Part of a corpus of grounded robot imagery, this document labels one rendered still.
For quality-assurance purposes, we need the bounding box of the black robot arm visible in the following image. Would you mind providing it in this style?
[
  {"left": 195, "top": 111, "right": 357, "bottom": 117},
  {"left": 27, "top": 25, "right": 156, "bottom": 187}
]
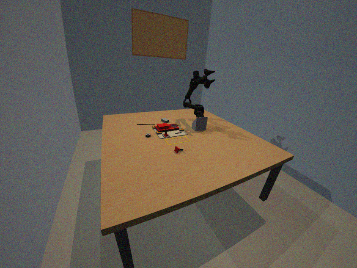
[{"left": 183, "top": 71, "right": 204, "bottom": 117}]

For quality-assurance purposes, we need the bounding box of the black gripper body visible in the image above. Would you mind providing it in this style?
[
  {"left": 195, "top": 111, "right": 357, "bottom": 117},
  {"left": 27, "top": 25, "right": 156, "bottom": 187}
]
[{"left": 198, "top": 69, "right": 209, "bottom": 88}]

